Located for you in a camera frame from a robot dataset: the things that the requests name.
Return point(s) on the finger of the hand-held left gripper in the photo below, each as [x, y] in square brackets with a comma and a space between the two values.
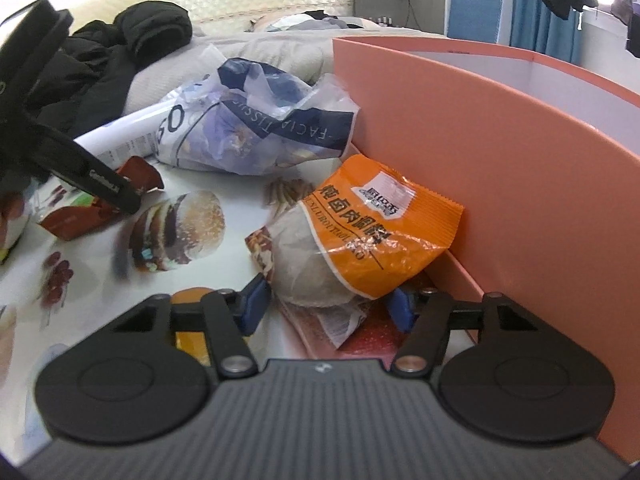
[105, 185]

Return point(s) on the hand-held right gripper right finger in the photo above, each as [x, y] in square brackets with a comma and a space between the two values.
[402, 310]

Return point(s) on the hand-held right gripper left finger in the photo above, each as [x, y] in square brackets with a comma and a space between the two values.
[257, 305]

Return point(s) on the dark red snack packet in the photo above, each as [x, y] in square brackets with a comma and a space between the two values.
[145, 172]

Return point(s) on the orange snack packet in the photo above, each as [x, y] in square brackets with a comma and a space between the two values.
[380, 240]

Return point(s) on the orange cardboard box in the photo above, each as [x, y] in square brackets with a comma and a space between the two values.
[500, 160]

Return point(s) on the white cylindrical tube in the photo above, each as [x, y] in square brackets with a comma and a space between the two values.
[125, 135]

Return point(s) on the black padded jacket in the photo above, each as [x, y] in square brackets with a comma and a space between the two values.
[110, 60]

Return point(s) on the fruit print plastic mat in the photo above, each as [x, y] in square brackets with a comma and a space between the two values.
[160, 270]

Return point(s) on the clear plastic packaging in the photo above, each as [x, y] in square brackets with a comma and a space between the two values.
[240, 120]

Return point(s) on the heap of clothes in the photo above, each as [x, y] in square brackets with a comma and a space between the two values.
[320, 21]

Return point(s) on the row of small bottles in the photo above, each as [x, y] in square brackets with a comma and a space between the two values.
[382, 22]

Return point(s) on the blue chair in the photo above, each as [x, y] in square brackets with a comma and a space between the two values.
[475, 10]

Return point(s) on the blue curtain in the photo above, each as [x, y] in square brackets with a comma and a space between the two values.
[530, 10]

